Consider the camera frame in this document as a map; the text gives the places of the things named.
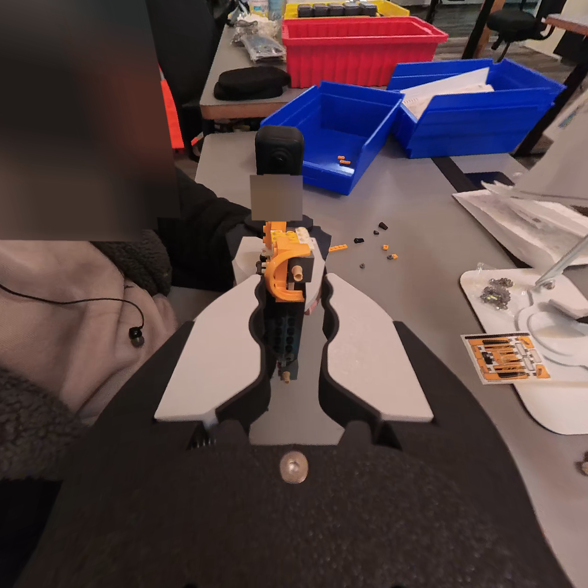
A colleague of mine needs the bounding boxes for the orange black lego car body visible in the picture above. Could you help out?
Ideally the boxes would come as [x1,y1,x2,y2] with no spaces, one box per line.
[254,220,319,383]

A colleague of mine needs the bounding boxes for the orange lego sticker sheet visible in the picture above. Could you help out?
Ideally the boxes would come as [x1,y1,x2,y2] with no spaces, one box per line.
[460,332,551,385]

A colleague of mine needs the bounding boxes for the person's left forearm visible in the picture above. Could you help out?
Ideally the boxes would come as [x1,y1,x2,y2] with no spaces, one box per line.
[157,169,252,291]

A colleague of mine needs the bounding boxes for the black earphone cable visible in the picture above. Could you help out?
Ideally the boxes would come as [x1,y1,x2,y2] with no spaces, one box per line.
[0,282,146,348]

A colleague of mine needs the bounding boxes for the black pouch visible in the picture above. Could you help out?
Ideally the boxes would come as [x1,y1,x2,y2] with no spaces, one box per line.
[213,66,291,102]

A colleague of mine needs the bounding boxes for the red plastic bin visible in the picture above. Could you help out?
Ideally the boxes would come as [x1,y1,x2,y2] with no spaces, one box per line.
[281,16,449,89]

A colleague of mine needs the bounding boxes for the grey wedge plate black edge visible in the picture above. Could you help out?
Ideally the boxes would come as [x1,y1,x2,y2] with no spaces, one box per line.
[548,298,588,323]

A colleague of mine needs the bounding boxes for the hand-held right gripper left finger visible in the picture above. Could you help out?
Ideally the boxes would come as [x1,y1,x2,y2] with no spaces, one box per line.
[154,275,273,443]

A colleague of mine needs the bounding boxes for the clear bag of small parts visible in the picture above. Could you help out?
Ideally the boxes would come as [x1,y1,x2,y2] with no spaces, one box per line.
[478,275,516,312]

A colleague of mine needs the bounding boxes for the grey side table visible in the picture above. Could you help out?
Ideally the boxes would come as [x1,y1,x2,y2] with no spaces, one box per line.
[199,21,391,121]

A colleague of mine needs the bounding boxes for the lego instruction booklet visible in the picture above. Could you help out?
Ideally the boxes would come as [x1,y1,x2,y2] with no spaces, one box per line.
[514,78,588,196]

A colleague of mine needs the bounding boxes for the black office chair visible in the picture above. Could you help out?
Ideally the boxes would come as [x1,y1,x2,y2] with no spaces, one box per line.
[486,0,554,52]

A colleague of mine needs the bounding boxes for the orange lego wheel arch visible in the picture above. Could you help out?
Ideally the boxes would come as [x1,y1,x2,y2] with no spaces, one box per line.
[265,245,311,302]

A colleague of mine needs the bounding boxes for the person's pale hoodie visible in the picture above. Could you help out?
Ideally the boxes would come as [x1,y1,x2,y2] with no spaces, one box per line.
[0,239,181,425]

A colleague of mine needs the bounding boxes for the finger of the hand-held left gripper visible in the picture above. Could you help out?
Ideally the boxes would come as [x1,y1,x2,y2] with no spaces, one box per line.
[232,236,268,289]
[303,264,326,317]

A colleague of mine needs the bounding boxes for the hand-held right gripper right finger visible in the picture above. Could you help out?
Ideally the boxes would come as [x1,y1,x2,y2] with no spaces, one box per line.
[318,272,435,443]

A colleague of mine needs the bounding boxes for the orange safety vest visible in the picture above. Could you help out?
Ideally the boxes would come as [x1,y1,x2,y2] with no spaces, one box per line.
[157,63,185,151]

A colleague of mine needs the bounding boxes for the black high-back chair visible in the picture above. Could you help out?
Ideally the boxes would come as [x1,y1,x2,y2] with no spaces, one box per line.
[146,0,227,138]

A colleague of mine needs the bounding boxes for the scatter of small lego pieces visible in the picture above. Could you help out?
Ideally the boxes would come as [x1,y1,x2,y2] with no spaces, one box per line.
[353,221,399,269]

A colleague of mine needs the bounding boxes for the yellow plastic bin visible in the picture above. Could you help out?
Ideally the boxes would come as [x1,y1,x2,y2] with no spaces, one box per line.
[283,0,410,20]

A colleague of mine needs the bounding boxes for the crumpled white paper bag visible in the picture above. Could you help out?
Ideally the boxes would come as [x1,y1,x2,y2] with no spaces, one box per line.
[451,185,588,270]

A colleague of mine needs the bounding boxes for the clear plastic bag of items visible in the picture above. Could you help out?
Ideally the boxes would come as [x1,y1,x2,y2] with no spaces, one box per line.
[228,13,288,63]

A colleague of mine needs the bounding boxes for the white paper sheets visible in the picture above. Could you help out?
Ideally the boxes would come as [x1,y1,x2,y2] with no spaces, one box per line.
[402,67,497,118]

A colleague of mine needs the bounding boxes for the blue plastic bin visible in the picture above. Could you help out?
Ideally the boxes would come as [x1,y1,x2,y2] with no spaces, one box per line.
[387,57,567,160]
[259,80,406,197]

